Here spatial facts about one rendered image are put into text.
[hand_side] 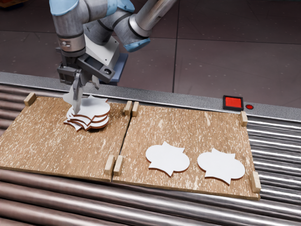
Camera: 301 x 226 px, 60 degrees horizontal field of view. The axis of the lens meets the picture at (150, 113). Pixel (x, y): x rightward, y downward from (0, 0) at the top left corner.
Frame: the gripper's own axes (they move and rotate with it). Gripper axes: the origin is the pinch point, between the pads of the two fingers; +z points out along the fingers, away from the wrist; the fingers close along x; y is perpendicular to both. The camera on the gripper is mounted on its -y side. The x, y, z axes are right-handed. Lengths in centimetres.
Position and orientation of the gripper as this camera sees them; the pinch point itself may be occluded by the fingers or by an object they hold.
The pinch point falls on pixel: (89, 102)
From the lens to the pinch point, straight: 92.0
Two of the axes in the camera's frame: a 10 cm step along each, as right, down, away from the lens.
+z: 0.0, 7.6, 6.4
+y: -9.4, -2.1, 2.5
